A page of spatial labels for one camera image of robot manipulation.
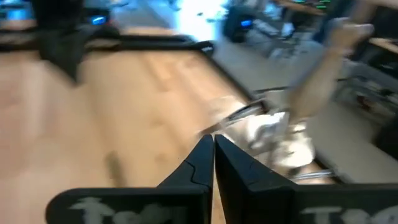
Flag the silver table lamp white shade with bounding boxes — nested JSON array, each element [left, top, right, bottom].
[[248, 17, 376, 175]]

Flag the clear acrylic organizer box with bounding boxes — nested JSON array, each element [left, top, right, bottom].
[[197, 93, 317, 178]]

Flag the long black makeup brush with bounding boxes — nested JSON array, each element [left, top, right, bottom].
[[104, 151, 127, 187]]

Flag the wooden workbench grey legs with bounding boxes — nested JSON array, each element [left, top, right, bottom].
[[341, 37, 398, 103]]

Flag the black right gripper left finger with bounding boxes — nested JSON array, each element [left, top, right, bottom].
[[45, 134, 215, 224]]

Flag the thick black brush white-tipped bristles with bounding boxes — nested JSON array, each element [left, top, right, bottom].
[[223, 104, 265, 122]]

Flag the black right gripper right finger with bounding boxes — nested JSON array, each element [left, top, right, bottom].
[[215, 135, 398, 224]]

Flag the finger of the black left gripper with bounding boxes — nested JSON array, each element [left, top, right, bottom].
[[70, 57, 82, 82], [60, 58, 73, 83]]

